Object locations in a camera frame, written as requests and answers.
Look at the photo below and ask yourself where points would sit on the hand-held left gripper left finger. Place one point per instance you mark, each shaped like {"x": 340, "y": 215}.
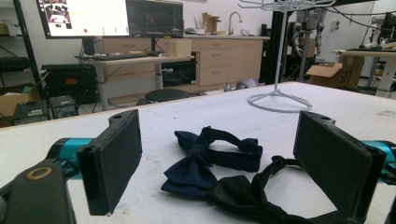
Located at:
{"x": 109, "y": 161}

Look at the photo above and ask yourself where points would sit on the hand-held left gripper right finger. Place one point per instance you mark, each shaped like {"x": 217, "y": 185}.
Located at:
{"x": 336, "y": 168}

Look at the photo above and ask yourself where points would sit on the black bow tie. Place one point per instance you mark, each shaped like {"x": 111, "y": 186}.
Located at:
{"x": 236, "y": 193}

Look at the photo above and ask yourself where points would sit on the grey power supply unit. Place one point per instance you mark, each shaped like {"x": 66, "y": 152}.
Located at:
{"x": 63, "y": 105}
{"x": 29, "y": 112}

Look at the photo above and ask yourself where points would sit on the black round stool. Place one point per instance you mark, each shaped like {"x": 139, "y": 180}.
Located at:
{"x": 166, "y": 95}

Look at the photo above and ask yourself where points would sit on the black computer tower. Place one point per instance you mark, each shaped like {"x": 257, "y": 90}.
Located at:
{"x": 68, "y": 82}

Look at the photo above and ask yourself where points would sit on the large open cardboard box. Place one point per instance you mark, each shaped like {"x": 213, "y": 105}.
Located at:
{"x": 339, "y": 74}

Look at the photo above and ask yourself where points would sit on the black keyboard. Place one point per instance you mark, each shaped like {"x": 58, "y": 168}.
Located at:
{"x": 118, "y": 56}

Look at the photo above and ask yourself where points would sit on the light wooden standing desk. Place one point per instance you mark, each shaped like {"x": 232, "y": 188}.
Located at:
{"x": 140, "y": 60}

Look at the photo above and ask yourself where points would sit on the cardboard box with green item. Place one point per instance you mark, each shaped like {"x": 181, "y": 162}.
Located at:
{"x": 12, "y": 102}

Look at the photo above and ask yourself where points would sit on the light side table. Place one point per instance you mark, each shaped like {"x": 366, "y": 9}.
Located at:
{"x": 373, "y": 54}

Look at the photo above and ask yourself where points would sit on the monitor with white screen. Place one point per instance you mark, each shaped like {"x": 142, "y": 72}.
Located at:
{"x": 93, "y": 18}

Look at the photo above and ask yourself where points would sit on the monitor with dark screen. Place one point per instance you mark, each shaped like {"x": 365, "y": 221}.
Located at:
{"x": 155, "y": 18}

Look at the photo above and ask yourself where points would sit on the beige cabinet with counter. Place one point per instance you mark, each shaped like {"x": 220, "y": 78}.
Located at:
{"x": 230, "y": 59}

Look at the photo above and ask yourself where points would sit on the small open cardboard box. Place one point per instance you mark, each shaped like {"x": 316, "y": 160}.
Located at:
{"x": 210, "y": 23}

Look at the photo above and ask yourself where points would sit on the metal faucet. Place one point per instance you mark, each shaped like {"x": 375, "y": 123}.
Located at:
{"x": 231, "y": 21}

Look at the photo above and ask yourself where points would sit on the black metal frame post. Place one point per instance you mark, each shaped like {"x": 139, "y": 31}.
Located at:
{"x": 277, "y": 46}
{"x": 28, "y": 46}

